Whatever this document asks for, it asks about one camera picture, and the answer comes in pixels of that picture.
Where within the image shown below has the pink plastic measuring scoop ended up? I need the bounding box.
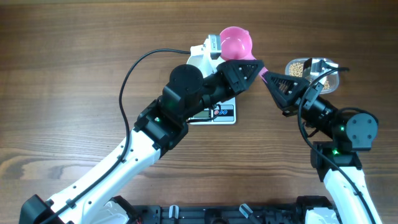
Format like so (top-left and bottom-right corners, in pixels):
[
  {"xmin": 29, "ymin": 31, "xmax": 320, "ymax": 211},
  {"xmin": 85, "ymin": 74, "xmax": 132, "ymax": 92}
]
[{"xmin": 220, "ymin": 26, "xmax": 268, "ymax": 84}]

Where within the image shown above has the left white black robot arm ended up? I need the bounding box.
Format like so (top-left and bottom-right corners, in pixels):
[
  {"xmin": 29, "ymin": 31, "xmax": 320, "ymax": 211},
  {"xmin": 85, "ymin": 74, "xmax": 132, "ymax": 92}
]
[{"xmin": 19, "ymin": 60, "xmax": 264, "ymax": 223}]

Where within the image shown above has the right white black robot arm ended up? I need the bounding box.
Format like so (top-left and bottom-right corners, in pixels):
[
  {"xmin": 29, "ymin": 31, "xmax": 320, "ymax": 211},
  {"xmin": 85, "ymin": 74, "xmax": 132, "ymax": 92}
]
[{"xmin": 261, "ymin": 72, "xmax": 381, "ymax": 223}]

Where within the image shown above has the white digital kitchen scale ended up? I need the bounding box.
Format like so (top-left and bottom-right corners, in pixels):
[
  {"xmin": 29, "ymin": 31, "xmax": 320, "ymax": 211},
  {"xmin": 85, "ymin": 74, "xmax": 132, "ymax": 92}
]
[{"xmin": 189, "ymin": 98, "xmax": 237, "ymax": 125}]

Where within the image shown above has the white round bowl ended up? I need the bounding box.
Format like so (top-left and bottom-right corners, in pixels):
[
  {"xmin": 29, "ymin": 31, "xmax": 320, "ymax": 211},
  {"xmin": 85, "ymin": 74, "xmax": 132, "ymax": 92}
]
[{"xmin": 187, "ymin": 55, "xmax": 203, "ymax": 72}]

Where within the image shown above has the pile of soybeans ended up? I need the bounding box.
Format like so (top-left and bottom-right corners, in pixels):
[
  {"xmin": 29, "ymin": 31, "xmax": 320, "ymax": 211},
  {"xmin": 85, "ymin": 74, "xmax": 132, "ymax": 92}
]
[{"xmin": 288, "ymin": 62, "xmax": 330, "ymax": 90}]

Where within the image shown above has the clear plastic container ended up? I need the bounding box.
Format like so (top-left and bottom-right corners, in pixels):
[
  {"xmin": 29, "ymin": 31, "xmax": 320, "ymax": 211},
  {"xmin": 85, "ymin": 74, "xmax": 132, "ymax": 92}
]
[{"xmin": 285, "ymin": 57, "xmax": 340, "ymax": 95}]

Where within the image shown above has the right black camera cable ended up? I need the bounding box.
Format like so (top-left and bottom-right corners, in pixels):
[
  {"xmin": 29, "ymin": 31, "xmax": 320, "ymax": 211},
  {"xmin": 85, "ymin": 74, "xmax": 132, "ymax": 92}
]
[{"xmin": 297, "ymin": 66, "xmax": 378, "ymax": 224}]

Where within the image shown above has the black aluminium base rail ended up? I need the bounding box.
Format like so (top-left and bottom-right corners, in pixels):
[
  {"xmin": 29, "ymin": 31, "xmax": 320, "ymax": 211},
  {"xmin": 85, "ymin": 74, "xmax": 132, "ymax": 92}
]
[{"xmin": 133, "ymin": 203, "xmax": 352, "ymax": 224}]

